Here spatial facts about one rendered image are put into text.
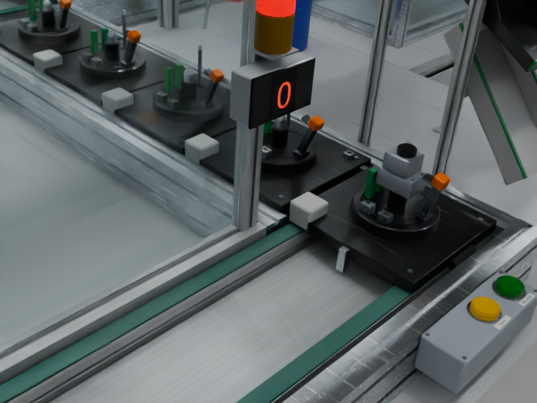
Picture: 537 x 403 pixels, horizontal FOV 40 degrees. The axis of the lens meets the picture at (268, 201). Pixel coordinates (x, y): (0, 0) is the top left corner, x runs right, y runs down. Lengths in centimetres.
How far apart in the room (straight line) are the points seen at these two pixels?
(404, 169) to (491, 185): 47
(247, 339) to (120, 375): 18
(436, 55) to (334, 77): 36
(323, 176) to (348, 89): 63
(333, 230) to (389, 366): 26
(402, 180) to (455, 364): 30
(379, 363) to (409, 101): 101
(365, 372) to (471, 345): 16
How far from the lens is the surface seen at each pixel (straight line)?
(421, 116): 179
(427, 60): 213
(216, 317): 105
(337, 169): 130
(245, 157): 107
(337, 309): 108
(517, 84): 142
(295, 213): 117
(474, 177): 158
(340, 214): 118
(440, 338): 101
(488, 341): 103
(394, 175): 114
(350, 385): 92
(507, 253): 120
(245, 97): 96
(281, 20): 95
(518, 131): 138
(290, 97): 101
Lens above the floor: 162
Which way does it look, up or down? 33 degrees down
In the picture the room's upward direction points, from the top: 5 degrees clockwise
